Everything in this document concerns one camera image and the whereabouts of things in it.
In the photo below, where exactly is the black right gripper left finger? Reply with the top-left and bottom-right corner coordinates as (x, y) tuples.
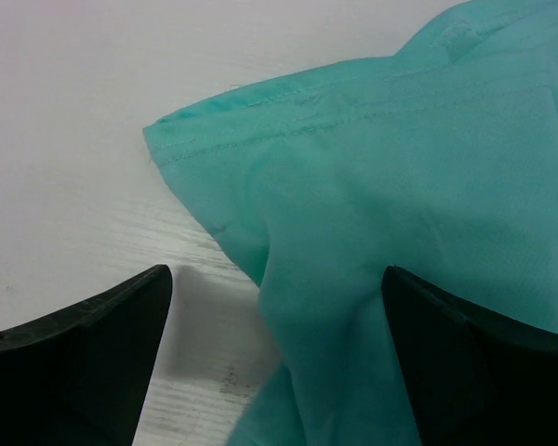
(0, 265), (172, 445)

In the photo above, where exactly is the teal t-shirt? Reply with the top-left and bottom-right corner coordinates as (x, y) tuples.
(144, 1), (558, 445)

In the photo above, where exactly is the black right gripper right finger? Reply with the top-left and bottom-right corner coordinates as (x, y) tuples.
(381, 267), (558, 445)

